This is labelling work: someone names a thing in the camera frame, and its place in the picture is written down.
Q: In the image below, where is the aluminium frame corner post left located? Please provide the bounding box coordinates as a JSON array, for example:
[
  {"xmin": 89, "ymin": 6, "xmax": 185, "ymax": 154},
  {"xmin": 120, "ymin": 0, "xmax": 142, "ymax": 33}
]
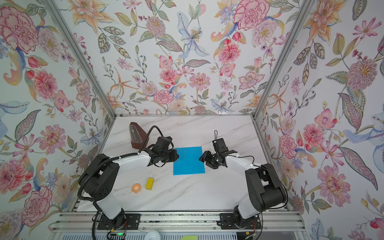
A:
[{"xmin": 42, "ymin": 0, "xmax": 117, "ymax": 121}]

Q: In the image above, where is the yellow cylinder block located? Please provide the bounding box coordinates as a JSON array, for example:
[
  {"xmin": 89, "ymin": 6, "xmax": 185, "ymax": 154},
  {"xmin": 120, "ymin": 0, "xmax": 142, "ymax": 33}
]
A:
[{"xmin": 145, "ymin": 178, "xmax": 155, "ymax": 191}]

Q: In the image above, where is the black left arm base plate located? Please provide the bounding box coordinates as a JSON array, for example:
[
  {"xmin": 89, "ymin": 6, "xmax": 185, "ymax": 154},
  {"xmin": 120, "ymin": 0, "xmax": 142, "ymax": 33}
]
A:
[{"xmin": 97, "ymin": 214, "xmax": 141, "ymax": 231}]

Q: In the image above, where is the aluminium frame corner post right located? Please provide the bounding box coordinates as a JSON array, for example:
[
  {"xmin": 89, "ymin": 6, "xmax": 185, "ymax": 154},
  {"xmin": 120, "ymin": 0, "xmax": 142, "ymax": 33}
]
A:
[{"xmin": 252, "ymin": 1, "xmax": 314, "ymax": 120}]

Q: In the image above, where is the brown wooden metronome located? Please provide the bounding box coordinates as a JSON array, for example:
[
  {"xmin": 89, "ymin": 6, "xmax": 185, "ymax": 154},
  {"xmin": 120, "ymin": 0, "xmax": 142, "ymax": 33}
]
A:
[{"xmin": 129, "ymin": 122, "xmax": 149, "ymax": 150}]

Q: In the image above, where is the aluminium frame corner post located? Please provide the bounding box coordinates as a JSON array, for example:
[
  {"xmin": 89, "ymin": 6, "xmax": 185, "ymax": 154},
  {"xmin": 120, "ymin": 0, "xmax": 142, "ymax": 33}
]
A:
[
  {"xmin": 42, "ymin": 0, "xmax": 117, "ymax": 121},
  {"xmin": 252, "ymin": 1, "xmax": 314, "ymax": 120}
]

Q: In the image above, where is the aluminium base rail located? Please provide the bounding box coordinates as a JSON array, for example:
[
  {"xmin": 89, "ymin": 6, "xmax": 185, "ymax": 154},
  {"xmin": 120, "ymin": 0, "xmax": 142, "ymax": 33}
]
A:
[{"xmin": 48, "ymin": 210, "xmax": 305, "ymax": 233}]

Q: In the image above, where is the blue square paper sheet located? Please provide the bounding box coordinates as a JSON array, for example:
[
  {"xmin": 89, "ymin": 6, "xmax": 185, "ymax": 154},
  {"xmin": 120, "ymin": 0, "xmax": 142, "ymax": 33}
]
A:
[{"xmin": 173, "ymin": 147, "xmax": 206, "ymax": 176}]

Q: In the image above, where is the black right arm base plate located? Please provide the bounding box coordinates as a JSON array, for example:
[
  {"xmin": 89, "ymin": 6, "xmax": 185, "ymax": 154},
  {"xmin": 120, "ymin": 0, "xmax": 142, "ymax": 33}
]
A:
[{"xmin": 217, "ymin": 213, "xmax": 262, "ymax": 231}]

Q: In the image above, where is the green object below rail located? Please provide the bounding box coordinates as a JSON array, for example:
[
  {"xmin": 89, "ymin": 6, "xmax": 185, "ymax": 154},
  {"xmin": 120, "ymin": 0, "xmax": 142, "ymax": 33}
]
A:
[{"xmin": 180, "ymin": 235, "xmax": 199, "ymax": 240}]

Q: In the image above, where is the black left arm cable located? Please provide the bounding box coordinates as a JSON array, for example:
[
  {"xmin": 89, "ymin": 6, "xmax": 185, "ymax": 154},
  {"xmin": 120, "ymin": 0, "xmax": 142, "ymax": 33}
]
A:
[{"xmin": 138, "ymin": 125, "xmax": 165, "ymax": 154}]

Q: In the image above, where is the white round object below rail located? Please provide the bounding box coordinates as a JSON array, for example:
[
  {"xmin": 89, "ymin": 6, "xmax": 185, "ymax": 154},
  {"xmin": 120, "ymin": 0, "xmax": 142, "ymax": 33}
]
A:
[{"xmin": 144, "ymin": 231, "xmax": 162, "ymax": 240}]

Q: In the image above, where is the orange tape roll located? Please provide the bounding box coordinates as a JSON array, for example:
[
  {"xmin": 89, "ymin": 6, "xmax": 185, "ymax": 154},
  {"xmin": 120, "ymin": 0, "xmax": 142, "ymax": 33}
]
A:
[{"xmin": 132, "ymin": 183, "xmax": 142, "ymax": 194}]

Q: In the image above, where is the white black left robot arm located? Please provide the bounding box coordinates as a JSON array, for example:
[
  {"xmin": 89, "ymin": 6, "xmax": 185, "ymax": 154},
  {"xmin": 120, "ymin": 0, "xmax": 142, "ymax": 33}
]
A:
[{"xmin": 77, "ymin": 137, "xmax": 179, "ymax": 221}]

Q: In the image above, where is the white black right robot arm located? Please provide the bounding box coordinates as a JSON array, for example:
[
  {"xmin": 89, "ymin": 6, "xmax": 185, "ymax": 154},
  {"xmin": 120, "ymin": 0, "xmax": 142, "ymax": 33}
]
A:
[{"xmin": 199, "ymin": 138, "xmax": 288, "ymax": 221}]

